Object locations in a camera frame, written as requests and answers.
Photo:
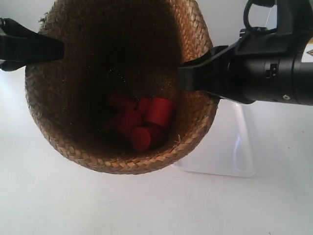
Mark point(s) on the white rectangular plastic tray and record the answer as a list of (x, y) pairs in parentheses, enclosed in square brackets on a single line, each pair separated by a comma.
[(225, 150)]

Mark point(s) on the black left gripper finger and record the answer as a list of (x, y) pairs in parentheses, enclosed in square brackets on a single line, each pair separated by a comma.
[(20, 46)]

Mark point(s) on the brown woven wicker basket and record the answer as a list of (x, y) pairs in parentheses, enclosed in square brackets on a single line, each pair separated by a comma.
[(127, 47)]

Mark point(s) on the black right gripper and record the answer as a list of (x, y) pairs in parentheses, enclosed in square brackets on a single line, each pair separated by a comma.
[(259, 68)]

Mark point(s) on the red cylinder large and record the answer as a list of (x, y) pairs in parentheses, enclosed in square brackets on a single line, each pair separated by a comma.
[(127, 121), (146, 137)]

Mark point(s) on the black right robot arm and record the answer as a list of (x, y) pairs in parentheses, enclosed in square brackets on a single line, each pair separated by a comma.
[(297, 16)]

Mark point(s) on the red cylinder large front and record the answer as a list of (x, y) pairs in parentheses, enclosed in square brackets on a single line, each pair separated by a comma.
[(146, 137)]

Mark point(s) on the red cylinder large back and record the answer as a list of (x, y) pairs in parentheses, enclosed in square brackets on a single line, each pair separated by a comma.
[(127, 121)]

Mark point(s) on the red cylinder right upright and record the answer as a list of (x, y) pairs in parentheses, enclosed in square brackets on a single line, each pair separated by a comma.
[(160, 112)]

